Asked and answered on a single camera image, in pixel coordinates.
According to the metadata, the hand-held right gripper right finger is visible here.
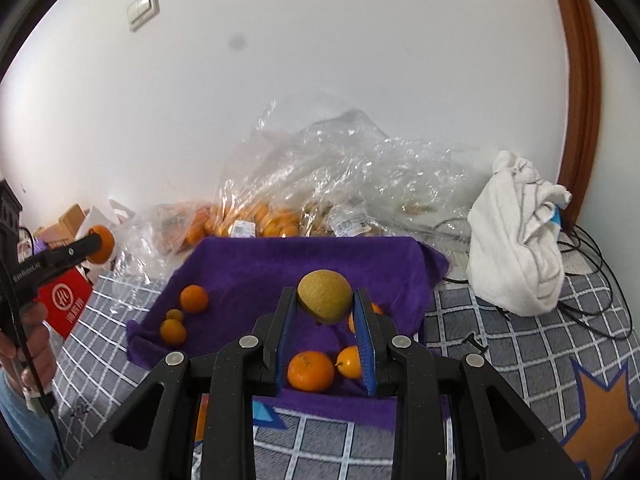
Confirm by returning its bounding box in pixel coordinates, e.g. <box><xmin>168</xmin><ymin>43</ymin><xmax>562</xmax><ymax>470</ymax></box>
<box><xmin>354</xmin><ymin>286</ymin><xmax>586</xmax><ymax>480</ymax></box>

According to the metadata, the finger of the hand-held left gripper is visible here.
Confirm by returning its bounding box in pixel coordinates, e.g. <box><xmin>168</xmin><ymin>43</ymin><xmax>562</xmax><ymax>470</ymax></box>
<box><xmin>46</xmin><ymin>233</ymin><xmax>104</xmax><ymax>277</ymax></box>

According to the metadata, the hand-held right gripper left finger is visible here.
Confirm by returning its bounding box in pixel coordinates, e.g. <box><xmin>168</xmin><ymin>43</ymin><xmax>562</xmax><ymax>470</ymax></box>
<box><xmin>62</xmin><ymin>286</ymin><xmax>299</xmax><ymax>480</ymax></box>

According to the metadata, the glossy round orange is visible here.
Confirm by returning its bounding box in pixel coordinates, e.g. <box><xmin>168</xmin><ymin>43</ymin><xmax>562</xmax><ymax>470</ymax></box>
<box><xmin>334</xmin><ymin>345</ymin><xmax>363</xmax><ymax>380</ymax></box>

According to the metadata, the large bumpy mandarin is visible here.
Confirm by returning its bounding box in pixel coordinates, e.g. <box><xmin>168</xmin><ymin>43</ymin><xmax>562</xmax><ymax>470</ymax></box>
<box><xmin>286</xmin><ymin>350</ymin><xmax>335</xmax><ymax>393</ymax></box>

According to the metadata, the orange with dented stem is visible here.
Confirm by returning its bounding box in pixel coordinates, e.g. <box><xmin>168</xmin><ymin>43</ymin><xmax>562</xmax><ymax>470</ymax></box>
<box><xmin>86</xmin><ymin>225</ymin><xmax>116</xmax><ymax>265</ymax></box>

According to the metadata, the yellow-green pear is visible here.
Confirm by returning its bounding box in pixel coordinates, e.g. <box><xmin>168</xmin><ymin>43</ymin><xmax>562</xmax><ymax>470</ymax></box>
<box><xmin>297</xmin><ymin>269</ymin><xmax>354</xmax><ymax>325</ymax></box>

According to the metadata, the small oval orange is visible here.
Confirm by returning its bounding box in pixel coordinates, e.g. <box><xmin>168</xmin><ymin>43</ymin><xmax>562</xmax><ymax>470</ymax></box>
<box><xmin>159</xmin><ymin>318</ymin><xmax>187</xmax><ymax>347</ymax></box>

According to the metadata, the person's left hand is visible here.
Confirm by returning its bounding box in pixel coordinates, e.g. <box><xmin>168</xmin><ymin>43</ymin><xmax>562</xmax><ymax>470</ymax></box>
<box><xmin>0</xmin><ymin>304</ymin><xmax>57</xmax><ymax>397</ymax></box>

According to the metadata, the cardboard box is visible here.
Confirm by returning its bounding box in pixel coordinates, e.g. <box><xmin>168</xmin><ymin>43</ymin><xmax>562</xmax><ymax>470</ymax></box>
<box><xmin>32</xmin><ymin>203</ymin><xmax>93</xmax><ymax>243</ymax></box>

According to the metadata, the red packet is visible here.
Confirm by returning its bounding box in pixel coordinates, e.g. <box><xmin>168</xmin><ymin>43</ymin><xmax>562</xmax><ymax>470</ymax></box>
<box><xmin>35</xmin><ymin>266</ymin><xmax>93</xmax><ymax>339</ymax></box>

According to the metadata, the small clear plastic bag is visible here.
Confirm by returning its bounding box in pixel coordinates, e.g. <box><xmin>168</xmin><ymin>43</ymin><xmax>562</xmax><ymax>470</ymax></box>
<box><xmin>107</xmin><ymin>201</ymin><xmax>223</xmax><ymax>306</ymax></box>

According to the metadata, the purple fleece towel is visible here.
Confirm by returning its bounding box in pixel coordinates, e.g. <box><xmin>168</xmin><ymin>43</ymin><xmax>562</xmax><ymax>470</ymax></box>
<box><xmin>125</xmin><ymin>236</ymin><xmax>451</xmax><ymax>431</ymax></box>

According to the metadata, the medium smooth orange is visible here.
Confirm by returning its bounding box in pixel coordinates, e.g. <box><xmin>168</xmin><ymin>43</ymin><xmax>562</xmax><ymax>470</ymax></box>
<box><xmin>194</xmin><ymin>394</ymin><xmax>208</xmax><ymax>443</ymax></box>

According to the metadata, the small black clip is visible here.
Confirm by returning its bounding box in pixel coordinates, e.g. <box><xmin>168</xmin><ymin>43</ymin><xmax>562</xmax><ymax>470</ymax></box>
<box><xmin>462</xmin><ymin>332</ymin><xmax>488</xmax><ymax>356</ymax></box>

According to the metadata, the grey checkered bed sheet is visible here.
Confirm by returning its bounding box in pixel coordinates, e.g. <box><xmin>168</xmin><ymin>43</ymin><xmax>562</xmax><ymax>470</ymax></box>
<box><xmin>25</xmin><ymin>255</ymin><xmax>640</xmax><ymax>480</ymax></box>

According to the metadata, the white crumpled cloth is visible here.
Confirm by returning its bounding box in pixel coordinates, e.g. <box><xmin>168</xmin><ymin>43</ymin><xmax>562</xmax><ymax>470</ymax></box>
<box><xmin>466</xmin><ymin>150</ymin><xmax>573</xmax><ymax>317</ymax></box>

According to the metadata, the large clear plastic bag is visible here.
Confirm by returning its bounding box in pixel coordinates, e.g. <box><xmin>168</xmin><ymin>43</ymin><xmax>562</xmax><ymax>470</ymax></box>
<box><xmin>215</xmin><ymin>96</ymin><xmax>483</xmax><ymax>241</ymax></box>

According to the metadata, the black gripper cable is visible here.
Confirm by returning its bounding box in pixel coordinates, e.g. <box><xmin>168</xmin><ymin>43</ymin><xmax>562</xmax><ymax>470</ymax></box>
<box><xmin>0</xmin><ymin>225</ymin><xmax>71</xmax><ymax>471</ymax></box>

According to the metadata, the white wall light switch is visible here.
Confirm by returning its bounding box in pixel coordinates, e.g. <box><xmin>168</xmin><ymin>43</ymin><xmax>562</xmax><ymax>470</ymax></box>
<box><xmin>126</xmin><ymin>0</ymin><xmax>161</xmax><ymax>32</ymax></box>

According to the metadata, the thin black cable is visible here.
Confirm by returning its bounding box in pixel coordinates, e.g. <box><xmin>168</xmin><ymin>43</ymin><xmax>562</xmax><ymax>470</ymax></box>
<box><xmin>430</xmin><ymin>217</ymin><xmax>636</xmax><ymax>343</ymax></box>

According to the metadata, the brown wooden door frame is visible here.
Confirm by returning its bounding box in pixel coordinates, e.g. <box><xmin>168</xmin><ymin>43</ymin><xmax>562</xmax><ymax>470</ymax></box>
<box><xmin>545</xmin><ymin>0</ymin><xmax>608</xmax><ymax>228</ymax></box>

